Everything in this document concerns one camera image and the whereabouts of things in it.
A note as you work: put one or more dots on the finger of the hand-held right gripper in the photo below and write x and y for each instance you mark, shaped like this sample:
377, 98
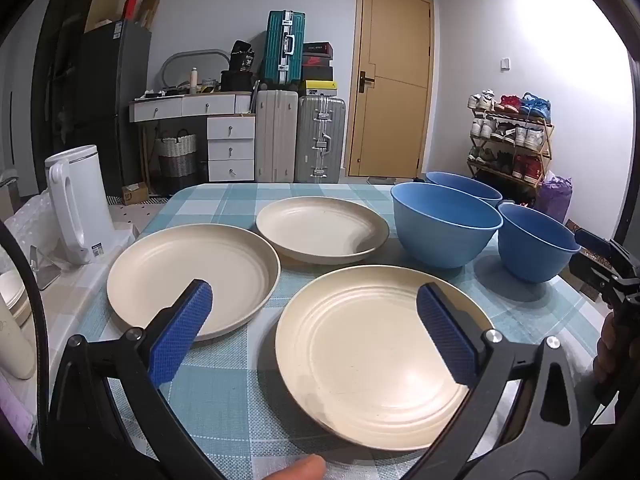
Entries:
592, 285
592, 244

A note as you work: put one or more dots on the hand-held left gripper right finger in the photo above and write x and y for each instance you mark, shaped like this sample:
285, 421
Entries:
447, 332

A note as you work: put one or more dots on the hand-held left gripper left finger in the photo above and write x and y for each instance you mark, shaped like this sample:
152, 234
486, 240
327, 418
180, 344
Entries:
182, 330

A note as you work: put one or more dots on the cream round plate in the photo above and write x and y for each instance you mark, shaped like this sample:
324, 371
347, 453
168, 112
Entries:
380, 360
322, 230
192, 280

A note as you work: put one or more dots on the large light blue bowl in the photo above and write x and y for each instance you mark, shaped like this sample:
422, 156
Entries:
445, 225

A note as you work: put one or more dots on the person's right hand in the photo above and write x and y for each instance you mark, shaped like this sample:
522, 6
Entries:
605, 355

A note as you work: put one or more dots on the person's left hand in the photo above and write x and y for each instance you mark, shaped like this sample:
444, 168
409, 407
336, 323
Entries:
300, 467

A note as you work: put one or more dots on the purple plastic bag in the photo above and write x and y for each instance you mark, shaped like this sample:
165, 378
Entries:
552, 197

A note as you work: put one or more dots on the teal plaid tablecloth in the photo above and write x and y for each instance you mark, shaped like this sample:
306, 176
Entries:
240, 390

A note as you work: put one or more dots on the wooden shoe rack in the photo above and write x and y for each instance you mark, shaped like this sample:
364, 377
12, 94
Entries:
547, 132

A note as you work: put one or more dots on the patterned floor rug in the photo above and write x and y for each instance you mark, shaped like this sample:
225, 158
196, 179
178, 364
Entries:
150, 200

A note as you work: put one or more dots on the shoe rack with shoes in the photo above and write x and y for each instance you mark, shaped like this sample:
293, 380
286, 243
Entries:
510, 132

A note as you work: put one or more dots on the small cardboard box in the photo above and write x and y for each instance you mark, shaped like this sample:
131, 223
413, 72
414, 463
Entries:
135, 193

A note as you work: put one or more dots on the metal phone stand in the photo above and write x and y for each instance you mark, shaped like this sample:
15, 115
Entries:
42, 270

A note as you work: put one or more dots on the white electric kettle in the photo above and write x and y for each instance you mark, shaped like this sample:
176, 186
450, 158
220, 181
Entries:
80, 205

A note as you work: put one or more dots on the cream cup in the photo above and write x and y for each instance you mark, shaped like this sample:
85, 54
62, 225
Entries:
12, 345

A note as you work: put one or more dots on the stack of cream dishes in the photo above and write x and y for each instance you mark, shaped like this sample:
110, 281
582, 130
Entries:
15, 295

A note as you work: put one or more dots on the woven laundry basket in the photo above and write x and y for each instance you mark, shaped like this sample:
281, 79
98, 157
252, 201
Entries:
177, 155

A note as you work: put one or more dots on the white dressing desk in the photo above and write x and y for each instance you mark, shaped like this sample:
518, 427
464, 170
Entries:
225, 130

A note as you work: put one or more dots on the beige suitcase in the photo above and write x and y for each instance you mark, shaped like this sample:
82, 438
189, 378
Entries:
276, 135

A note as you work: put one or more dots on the silver suitcase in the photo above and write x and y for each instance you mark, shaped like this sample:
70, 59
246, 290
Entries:
320, 137

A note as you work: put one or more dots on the dark grey fridge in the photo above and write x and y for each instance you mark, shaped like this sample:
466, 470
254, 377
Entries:
112, 105

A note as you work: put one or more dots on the cream bottle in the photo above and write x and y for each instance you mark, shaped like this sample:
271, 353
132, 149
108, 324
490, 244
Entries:
192, 81

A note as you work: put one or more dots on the wooden door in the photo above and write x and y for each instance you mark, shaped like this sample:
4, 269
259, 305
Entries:
392, 77

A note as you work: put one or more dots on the oval desk mirror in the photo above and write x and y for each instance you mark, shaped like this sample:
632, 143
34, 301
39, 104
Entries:
192, 66

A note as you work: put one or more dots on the yellow and black shoe box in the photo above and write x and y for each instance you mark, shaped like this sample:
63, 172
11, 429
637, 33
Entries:
320, 87

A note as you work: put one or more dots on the dark wardrobe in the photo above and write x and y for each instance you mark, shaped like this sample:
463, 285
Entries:
55, 85

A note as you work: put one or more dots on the black bag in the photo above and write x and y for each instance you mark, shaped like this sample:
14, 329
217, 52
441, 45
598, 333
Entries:
242, 57

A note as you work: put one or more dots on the red shoe box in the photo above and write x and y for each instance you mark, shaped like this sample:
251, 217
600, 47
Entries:
316, 62

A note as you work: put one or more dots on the teal suitcase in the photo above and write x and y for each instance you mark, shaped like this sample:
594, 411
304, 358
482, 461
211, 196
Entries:
285, 47

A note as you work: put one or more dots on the open cardboard box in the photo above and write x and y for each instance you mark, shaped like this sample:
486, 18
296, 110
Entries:
150, 10

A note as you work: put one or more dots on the red container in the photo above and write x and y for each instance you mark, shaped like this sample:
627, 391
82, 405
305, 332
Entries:
131, 7

